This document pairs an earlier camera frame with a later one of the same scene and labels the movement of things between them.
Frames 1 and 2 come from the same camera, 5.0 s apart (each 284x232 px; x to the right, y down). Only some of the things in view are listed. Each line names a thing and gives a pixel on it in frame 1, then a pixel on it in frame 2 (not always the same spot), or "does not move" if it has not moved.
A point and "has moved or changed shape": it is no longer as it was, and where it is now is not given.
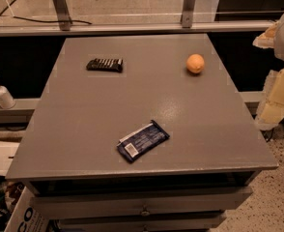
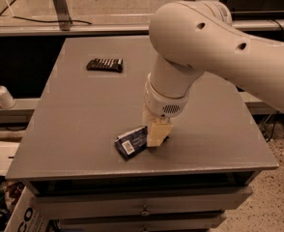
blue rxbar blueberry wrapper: (139, 142) has moved or changed shape
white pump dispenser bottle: (1, 94) does not move
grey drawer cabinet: (139, 133) does not move
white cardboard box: (27, 215) does not move
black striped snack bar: (106, 65) does not move
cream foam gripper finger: (267, 39) to (160, 105)
